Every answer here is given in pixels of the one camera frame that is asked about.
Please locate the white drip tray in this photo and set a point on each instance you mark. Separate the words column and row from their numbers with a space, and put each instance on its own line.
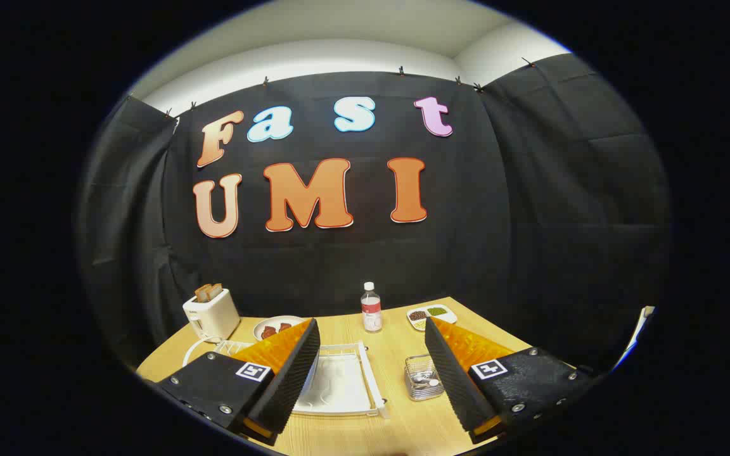
column 339, row 386

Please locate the clear red-label water bottle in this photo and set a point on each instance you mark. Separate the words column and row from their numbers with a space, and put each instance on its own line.
column 371, row 313

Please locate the beige round plate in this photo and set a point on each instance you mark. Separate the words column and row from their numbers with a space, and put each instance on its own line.
column 276, row 320

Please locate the white toaster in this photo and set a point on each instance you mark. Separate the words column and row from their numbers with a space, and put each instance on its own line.
column 213, row 316

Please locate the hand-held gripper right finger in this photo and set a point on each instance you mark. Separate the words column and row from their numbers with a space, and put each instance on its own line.
column 457, row 380

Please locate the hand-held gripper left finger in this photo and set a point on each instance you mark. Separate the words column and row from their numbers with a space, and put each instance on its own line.
column 292, row 380

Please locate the white spoon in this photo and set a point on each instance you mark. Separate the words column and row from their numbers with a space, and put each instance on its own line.
column 433, row 382

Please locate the pile of green beans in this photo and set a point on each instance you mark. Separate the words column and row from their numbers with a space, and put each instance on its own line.
column 437, row 311

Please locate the pile of dark beans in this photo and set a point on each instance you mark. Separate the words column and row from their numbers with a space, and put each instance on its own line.
column 417, row 315

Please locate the brown toast slice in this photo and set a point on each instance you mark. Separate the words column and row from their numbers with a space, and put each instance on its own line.
column 203, row 293
column 215, row 291

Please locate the white divided snack dish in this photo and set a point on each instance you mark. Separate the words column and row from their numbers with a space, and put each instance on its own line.
column 452, row 315

